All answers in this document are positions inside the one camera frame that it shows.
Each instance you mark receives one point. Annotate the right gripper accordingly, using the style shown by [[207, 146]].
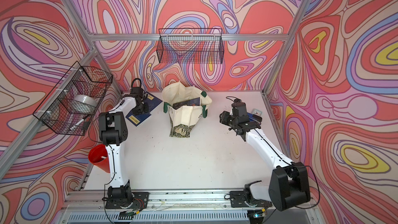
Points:
[[223, 118]]

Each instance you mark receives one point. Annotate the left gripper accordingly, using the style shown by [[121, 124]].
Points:
[[146, 109]]

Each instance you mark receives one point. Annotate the cream canvas tote bag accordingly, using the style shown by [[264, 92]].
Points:
[[185, 118]]

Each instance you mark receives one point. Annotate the dark portrait cover book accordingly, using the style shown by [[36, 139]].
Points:
[[192, 102]]

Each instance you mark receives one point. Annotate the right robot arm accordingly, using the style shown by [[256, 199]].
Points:
[[288, 184]]

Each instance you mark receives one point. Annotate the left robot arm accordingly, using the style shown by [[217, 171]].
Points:
[[113, 133]]

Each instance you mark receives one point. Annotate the dark blue book upper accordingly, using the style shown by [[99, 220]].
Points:
[[152, 101]]

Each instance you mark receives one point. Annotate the dark blue book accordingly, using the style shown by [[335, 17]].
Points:
[[152, 101], [136, 120]]

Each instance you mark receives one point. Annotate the dark blue book lower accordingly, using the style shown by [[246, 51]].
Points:
[[136, 120]]

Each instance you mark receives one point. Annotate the blue stapler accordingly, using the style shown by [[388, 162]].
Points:
[[254, 117]]

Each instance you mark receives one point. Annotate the small card packet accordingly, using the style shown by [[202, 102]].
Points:
[[256, 112]]

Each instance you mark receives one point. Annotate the silver tape roll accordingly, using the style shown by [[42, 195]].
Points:
[[83, 104]]

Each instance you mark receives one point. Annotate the white marker pen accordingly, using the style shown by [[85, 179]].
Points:
[[78, 125]]

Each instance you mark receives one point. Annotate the red plastic cup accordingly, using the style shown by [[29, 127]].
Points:
[[98, 156]]

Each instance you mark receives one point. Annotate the black wire basket left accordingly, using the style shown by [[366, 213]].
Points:
[[57, 113]]

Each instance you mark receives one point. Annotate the black wire basket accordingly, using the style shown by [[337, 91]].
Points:
[[57, 113], [190, 46]]

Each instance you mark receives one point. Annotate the black wire basket back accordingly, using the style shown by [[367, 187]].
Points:
[[190, 46]]

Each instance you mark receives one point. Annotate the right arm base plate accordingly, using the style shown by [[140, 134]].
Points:
[[241, 199]]

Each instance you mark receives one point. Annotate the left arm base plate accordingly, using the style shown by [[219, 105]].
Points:
[[136, 201]]

